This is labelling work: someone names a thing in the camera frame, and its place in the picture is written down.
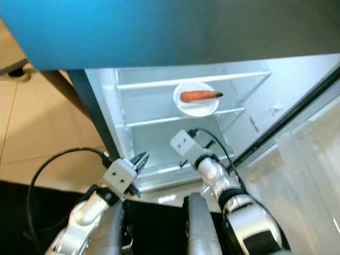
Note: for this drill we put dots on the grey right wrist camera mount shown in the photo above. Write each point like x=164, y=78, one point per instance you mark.
x=183, y=142

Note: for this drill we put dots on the orange carrot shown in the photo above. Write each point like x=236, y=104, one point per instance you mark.
x=197, y=96

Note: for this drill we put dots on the open fridge door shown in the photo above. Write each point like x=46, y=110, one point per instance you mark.
x=321, y=114

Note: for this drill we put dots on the grey robot leg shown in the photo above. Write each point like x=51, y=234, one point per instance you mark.
x=202, y=228

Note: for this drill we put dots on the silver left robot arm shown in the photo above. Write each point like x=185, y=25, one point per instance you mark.
x=85, y=212

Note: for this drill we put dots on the white ceramic bowl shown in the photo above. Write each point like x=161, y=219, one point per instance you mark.
x=196, y=109

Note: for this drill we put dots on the glass fridge shelf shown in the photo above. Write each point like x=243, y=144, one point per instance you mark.
x=191, y=79
x=149, y=121

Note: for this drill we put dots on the clear fridge door bin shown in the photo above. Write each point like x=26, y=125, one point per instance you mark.
x=297, y=175

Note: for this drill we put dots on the fridge cabinet white inside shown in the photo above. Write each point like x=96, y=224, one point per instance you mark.
x=154, y=144

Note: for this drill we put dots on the person's sandalled foot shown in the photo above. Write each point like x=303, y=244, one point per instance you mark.
x=21, y=75

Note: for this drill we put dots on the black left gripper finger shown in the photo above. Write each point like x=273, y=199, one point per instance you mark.
x=137, y=158
x=143, y=163

